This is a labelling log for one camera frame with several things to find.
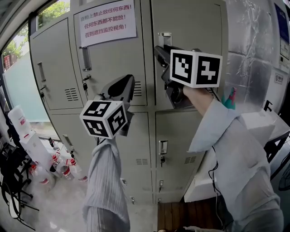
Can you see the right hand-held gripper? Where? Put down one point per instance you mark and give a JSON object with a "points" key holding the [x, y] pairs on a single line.
{"points": [[194, 68]]}

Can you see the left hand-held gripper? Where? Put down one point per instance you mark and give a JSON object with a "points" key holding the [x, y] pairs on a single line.
{"points": [[102, 120]]}

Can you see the grey metal locker cabinet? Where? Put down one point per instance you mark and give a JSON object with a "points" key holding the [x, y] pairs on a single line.
{"points": [[176, 136]]}

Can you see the person's left forearm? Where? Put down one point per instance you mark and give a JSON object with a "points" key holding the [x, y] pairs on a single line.
{"points": [[106, 181]]}

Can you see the person's right forearm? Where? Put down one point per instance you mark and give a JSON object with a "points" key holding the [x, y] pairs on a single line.
{"points": [[238, 158]]}

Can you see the white paper notice red text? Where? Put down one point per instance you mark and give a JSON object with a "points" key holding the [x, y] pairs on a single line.
{"points": [[106, 22]]}

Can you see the teal spray bottle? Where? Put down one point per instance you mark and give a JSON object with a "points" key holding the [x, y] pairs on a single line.
{"points": [[228, 102]]}

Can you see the silver foil sheet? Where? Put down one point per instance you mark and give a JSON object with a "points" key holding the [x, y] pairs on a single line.
{"points": [[249, 45]]}

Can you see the dark thermos bottle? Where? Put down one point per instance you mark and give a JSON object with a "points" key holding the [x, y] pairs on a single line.
{"points": [[51, 142]]}

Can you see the clear water jug red cap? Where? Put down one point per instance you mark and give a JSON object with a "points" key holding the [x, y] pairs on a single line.
{"points": [[44, 179], [65, 172], [79, 174]]}

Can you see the black framed glass window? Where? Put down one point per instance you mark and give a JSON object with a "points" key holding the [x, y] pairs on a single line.
{"points": [[20, 86]]}

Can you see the small grey bin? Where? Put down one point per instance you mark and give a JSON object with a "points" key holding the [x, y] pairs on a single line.
{"points": [[53, 168]]}

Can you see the clear dispenser water bottle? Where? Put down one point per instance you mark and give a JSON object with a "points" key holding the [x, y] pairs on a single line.
{"points": [[19, 122]]}

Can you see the black high-back office chair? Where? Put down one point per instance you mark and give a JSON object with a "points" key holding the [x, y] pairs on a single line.
{"points": [[12, 133]]}

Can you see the white stepped block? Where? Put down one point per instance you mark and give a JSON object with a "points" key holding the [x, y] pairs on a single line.
{"points": [[256, 127]]}

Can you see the wooden slat platform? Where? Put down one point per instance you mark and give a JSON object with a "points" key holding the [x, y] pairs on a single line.
{"points": [[181, 215]]}

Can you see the person's own body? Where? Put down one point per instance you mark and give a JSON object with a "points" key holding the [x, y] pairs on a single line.
{"points": [[192, 229]]}

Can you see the small white wall sign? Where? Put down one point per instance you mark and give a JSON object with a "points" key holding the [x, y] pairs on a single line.
{"points": [[281, 78]]}

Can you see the white wall panel blue poster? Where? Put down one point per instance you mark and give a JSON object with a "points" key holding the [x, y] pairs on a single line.
{"points": [[283, 27]]}

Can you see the black metal frame rack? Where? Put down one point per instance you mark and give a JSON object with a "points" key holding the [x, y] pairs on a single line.
{"points": [[275, 147]]}

